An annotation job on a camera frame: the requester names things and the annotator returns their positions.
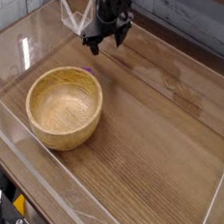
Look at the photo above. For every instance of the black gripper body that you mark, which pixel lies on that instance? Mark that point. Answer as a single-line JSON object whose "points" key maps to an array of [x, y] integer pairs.
{"points": [[97, 30]]}

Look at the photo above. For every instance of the clear acrylic corner bracket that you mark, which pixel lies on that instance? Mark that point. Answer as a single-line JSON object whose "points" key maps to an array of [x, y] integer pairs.
{"points": [[77, 21]]}

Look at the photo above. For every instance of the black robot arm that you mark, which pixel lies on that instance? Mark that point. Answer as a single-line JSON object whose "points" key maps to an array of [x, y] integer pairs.
{"points": [[112, 18]]}

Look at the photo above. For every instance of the purple eggplant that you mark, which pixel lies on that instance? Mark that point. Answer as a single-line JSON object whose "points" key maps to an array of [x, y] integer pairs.
{"points": [[89, 70]]}

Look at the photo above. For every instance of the clear acrylic tray walls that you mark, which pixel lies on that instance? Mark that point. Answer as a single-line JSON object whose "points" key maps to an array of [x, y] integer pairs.
{"points": [[157, 155]]}

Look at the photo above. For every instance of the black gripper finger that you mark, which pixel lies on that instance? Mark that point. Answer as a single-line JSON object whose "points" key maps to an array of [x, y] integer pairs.
{"points": [[94, 47], [121, 32]]}

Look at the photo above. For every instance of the black device with yellow label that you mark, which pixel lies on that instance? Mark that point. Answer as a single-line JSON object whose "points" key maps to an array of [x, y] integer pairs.
{"points": [[13, 211]]}

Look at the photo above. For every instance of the brown wooden bowl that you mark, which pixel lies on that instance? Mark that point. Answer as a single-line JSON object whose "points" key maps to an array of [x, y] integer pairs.
{"points": [[63, 107]]}

